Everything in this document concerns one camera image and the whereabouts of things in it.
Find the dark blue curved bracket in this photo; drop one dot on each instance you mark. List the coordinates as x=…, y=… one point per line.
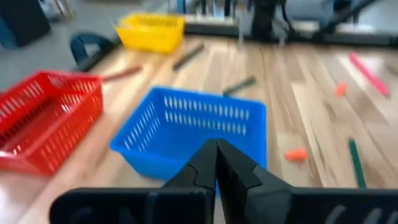
x=84, y=46

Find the yellow plastic basket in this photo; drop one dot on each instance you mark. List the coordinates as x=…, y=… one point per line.
x=150, y=32

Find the red plastic basket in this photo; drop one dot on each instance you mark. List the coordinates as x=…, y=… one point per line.
x=46, y=124

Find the black pen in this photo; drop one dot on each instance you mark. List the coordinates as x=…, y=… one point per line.
x=188, y=57

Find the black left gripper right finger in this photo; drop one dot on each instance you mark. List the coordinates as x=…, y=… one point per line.
x=236, y=174

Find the black computer tower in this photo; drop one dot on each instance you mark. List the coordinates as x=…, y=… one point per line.
x=21, y=21

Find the long dark green pencil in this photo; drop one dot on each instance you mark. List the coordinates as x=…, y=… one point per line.
x=357, y=163

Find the pink pen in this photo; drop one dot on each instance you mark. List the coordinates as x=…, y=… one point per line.
x=370, y=74

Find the green marker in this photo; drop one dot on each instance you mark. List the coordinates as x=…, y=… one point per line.
x=239, y=85

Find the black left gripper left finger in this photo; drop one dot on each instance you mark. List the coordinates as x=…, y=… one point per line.
x=199, y=174

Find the orange eraser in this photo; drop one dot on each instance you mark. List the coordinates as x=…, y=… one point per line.
x=296, y=154
x=341, y=89

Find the blue plastic basket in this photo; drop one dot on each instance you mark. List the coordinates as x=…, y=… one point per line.
x=174, y=146

